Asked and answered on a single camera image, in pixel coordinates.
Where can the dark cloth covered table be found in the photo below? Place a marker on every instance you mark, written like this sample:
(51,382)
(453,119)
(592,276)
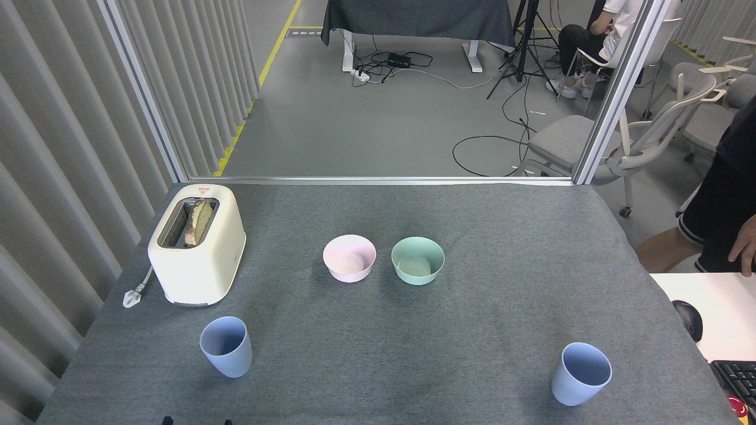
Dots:
(419,18)

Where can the bread slice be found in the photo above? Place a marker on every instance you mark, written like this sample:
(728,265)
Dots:
(199,223)

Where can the grey office chair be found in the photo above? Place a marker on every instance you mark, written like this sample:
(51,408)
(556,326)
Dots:
(561,141)
(709,118)

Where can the black computer mouse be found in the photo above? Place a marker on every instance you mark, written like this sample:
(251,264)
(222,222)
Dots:
(688,319)

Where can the black keyboard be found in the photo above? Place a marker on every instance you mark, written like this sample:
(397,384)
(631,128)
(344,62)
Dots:
(738,378)

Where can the grey felt table cover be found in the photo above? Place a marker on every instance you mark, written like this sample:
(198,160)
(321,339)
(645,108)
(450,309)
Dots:
(472,354)

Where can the red round button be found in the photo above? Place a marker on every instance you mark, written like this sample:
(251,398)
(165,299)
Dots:
(738,407)

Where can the cream white toaster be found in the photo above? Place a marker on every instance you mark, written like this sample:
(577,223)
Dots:
(201,265)

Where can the black power adapter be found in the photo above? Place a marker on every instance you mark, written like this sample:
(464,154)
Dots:
(399,59)

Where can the white desk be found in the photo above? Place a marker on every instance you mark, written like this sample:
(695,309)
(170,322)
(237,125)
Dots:
(720,301)

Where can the white chair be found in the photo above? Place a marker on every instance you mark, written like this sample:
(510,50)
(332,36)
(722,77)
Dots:
(592,59)

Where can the standing person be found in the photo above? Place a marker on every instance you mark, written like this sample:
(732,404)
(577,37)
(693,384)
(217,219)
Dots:
(720,212)

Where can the blue plastic cup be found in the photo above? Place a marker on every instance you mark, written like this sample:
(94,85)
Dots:
(227,354)
(579,383)

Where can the seated person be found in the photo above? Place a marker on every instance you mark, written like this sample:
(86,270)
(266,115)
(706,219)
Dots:
(590,41)

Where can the white power strip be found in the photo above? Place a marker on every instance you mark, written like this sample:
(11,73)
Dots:
(361,74)

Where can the pink bowl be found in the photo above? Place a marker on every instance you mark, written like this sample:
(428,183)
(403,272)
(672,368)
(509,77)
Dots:
(349,260)

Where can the black tripod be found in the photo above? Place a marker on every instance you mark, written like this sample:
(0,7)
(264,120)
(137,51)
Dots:
(520,47)

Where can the green bowl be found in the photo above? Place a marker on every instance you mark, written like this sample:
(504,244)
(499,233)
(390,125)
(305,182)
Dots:
(417,262)

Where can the person's hand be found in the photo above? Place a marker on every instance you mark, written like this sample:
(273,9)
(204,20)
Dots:
(747,245)

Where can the silver post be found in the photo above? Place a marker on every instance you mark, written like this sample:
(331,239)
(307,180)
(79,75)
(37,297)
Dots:
(620,88)
(142,88)

